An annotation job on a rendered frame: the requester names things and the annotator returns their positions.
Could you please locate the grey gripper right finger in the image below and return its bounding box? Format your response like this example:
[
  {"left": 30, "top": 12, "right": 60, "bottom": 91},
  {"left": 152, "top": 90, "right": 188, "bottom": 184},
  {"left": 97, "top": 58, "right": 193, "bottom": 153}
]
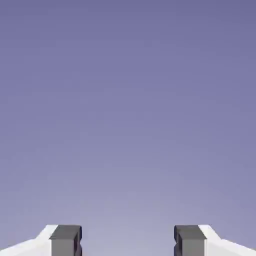
[{"left": 173, "top": 224, "right": 256, "bottom": 256}]

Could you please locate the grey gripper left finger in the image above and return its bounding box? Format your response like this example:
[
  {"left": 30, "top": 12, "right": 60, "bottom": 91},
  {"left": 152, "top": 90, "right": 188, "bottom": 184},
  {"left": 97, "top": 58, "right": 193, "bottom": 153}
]
[{"left": 0, "top": 224, "right": 83, "bottom": 256}]

